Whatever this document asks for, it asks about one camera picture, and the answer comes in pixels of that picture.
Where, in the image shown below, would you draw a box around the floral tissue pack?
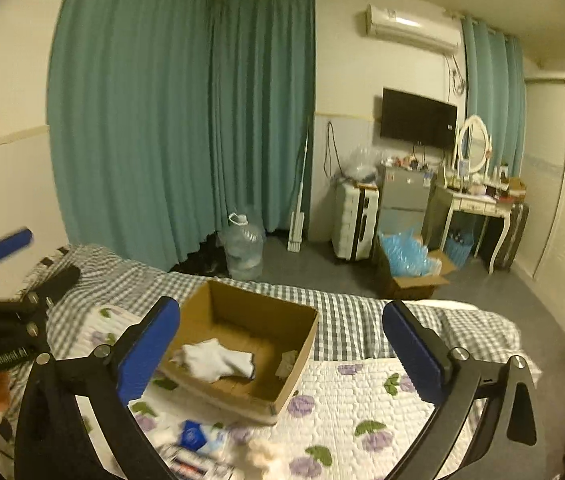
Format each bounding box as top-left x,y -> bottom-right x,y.
156,444 -> 244,480

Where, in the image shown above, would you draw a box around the blue small tissue pack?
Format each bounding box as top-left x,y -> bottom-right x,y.
178,419 -> 228,457

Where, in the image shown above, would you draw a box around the white socks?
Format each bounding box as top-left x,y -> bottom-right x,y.
170,338 -> 255,384

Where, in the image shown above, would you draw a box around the cream lace cloth bundle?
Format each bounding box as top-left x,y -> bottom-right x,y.
235,438 -> 290,480

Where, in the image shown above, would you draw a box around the grey checked bed sheet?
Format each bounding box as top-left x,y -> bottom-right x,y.
21,245 -> 523,362

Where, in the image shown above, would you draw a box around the floor cardboard box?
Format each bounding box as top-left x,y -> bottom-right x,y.
372,240 -> 457,300

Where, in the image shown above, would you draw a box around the white floral quilt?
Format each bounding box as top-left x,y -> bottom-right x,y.
0,303 -> 544,480

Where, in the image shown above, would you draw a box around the blue plastic bags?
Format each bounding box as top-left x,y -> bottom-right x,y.
379,230 -> 442,278

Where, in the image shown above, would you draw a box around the blue storage basket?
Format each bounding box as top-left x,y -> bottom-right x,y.
444,231 -> 474,269

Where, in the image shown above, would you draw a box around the white dressing table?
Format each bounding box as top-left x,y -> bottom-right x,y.
421,185 -> 513,274

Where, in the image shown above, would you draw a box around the white suitcase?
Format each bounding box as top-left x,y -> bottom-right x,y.
331,181 -> 380,261

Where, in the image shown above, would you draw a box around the grey mini fridge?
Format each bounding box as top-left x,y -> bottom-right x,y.
378,167 -> 431,235

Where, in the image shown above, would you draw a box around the white louvered wardrobe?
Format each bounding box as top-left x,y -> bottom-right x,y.
513,73 -> 565,333

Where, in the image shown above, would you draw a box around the dark striped suitcase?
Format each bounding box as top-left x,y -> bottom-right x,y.
493,203 -> 529,270

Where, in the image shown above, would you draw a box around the clear water jug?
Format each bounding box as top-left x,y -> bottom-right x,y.
220,212 -> 265,282

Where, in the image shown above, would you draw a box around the open cardboard box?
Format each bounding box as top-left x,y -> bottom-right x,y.
160,280 -> 319,426

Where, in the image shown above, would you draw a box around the white mop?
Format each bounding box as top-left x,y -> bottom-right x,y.
287,119 -> 311,254

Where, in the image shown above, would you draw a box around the large teal curtain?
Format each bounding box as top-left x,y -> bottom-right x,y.
47,0 -> 316,270

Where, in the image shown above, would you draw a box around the clear plastic bag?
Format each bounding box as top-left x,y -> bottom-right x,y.
342,146 -> 380,183

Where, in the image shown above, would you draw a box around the oval vanity mirror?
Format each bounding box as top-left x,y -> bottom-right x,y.
455,115 -> 491,177

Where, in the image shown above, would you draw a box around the teal window curtain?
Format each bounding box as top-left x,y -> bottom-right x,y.
461,15 -> 526,177

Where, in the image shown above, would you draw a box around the white air conditioner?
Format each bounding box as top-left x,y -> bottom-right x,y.
366,4 -> 460,55

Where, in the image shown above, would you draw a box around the black wall television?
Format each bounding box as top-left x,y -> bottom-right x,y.
380,88 -> 457,151

